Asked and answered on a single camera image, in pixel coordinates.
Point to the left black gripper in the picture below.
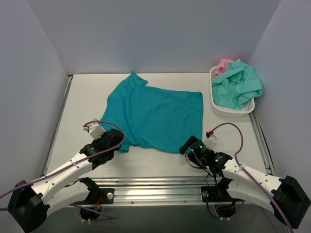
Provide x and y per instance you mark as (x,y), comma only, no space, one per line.
(116,135)

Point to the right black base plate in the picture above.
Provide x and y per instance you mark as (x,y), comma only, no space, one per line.
(214,194)

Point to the pink t shirt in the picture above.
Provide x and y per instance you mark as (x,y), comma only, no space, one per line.
(224,66)

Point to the teal t shirt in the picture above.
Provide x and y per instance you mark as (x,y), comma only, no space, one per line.
(152,117)

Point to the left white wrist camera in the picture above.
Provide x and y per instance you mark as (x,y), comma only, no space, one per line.
(94,129)

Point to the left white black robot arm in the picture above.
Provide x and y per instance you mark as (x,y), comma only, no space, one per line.
(31,203)

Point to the aluminium rail frame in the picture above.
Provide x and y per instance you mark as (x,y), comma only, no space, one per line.
(148,176)

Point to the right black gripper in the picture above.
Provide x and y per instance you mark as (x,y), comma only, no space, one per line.
(192,144)

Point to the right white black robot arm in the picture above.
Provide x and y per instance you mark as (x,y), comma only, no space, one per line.
(284,197)

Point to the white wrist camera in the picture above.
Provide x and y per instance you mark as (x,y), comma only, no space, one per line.
(211,140)
(94,129)

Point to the white plastic basket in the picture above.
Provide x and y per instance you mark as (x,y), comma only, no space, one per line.
(247,107)

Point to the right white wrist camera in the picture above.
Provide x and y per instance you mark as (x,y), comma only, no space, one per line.
(211,140)

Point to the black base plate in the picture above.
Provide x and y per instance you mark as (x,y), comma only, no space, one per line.
(214,194)
(107,195)

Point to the mint green t shirt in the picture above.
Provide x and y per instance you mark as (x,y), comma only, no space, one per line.
(235,85)

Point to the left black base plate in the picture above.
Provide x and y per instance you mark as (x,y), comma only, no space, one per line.
(107,195)

